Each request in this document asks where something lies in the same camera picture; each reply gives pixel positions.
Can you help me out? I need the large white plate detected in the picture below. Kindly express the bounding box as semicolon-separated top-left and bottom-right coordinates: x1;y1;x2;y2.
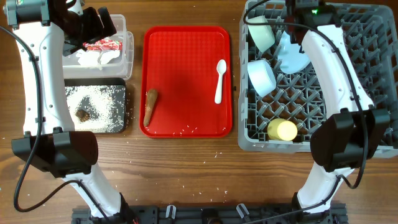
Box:
277;32;310;74

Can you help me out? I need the red snack wrapper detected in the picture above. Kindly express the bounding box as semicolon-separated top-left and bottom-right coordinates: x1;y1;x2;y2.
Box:
83;38;123;51

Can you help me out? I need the white napkin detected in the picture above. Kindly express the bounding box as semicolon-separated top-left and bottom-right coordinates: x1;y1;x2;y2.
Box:
76;50;121;66

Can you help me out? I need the mint green bowl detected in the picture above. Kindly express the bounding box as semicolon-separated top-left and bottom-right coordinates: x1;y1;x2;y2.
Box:
247;16;275;53

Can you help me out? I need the white bowl with rice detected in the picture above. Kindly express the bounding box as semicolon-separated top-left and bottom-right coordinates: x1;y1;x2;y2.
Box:
248;59;276;98

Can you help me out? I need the white plastic spoon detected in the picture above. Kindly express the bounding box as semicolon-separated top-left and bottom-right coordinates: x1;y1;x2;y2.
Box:
215;59;227;105

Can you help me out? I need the brown food scrap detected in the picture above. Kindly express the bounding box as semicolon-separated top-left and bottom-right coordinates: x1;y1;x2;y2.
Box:
75;109;90;123

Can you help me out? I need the yellow plastic cup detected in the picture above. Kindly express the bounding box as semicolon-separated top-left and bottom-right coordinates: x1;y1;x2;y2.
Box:
267;118;298;141

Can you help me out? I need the brown carrot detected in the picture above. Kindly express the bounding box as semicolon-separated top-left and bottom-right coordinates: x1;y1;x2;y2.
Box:
143;89;158;127

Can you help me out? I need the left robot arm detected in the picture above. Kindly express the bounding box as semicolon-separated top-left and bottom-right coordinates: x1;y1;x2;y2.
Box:
3;0;139;223

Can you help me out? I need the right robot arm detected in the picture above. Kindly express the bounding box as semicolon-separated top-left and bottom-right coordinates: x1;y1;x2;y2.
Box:
286;1;390;222

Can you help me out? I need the grey dishwasher rack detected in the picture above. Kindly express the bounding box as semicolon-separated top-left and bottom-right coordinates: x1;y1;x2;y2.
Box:
238;3;397;158

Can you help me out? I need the clear plastic bin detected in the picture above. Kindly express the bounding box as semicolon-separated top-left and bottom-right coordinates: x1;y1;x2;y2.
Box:
62;14;134;80

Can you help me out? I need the black plastic tray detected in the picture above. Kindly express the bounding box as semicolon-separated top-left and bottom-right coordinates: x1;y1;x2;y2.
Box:
63;77;127;134

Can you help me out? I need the spilled white rice pile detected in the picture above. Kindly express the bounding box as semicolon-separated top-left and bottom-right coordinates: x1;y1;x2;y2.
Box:
64;85;126;133

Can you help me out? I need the red serving tray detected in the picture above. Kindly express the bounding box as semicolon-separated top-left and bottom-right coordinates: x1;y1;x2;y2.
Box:
140;26;233;138

